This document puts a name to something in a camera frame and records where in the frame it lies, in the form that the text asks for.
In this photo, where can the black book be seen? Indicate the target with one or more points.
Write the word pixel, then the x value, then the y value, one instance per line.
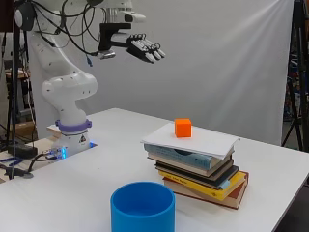
pixel 206 179

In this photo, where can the pale blue hardcover book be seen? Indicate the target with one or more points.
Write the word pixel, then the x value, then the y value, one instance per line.
pixel 180 155

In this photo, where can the dark brown book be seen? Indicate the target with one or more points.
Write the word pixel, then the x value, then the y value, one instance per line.
pixel 196 170

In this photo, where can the black tripod stand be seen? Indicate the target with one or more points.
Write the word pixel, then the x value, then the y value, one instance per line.
pixel 297 71

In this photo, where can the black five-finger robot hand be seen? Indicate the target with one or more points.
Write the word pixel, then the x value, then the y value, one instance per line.
pixel 144 46

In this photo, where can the black power adapter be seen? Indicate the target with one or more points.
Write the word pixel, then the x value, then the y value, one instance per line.
pixel 22 150

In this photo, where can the blue round tub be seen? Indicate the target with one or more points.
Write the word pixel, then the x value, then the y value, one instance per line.
pixel 143 206

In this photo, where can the white seven-joint robot arm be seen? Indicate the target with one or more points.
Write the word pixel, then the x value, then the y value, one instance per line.
pixel 66 84

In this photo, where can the black light stand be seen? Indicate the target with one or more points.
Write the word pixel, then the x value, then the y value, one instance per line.
pixel 14 96

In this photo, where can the yellow book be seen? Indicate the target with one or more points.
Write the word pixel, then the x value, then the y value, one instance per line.
pixel 206 188

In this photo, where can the orange cube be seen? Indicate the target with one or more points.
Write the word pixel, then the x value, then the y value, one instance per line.
pixel 182 127

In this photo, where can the cardboard box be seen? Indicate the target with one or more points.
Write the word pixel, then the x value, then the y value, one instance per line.
pixel 24 129

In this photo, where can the white hanging backdrop sheet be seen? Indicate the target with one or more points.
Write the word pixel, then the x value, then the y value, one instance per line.
pixel 199 61

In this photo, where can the red-brown hardcover book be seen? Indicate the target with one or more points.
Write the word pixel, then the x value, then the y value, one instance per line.
pixel 231 197

